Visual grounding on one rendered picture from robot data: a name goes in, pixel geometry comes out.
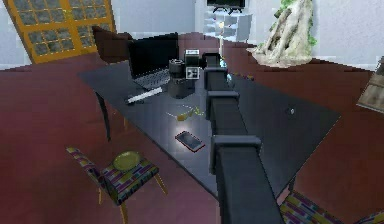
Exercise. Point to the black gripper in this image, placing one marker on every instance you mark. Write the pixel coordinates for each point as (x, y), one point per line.
(180, 88)

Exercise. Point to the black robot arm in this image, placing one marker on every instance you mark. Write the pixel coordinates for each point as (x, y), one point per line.
(241, 176)

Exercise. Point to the black telephone with red rim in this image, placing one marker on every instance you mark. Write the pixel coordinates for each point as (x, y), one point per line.
(190, 141)

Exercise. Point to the chair with colourful patterned seat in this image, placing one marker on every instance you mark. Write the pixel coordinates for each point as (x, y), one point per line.
(306, 210)
(128, 183)

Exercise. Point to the black laptop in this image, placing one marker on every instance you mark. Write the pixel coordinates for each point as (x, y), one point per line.
(153, 56)

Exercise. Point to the dark brown armchair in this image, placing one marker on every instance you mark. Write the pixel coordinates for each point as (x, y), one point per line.
(111, 45)

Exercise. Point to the yellow-green plate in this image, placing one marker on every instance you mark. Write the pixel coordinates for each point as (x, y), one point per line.
(126, 160)

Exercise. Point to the white shelf unit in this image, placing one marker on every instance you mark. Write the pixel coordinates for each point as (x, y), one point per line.
(233, 26)

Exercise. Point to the orange framed window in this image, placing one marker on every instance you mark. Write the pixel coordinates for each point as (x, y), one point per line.
(56, 28)

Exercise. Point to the black table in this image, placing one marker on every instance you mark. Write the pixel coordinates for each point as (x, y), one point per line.
(280, 140)

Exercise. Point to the small grey round object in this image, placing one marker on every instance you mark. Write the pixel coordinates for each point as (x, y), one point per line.
(291, 111)

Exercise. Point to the house plant on pale rock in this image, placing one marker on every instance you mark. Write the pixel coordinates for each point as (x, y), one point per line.
(288, 36)

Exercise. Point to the brown wooden box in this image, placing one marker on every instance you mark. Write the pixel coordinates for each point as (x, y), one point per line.
(373, 88)

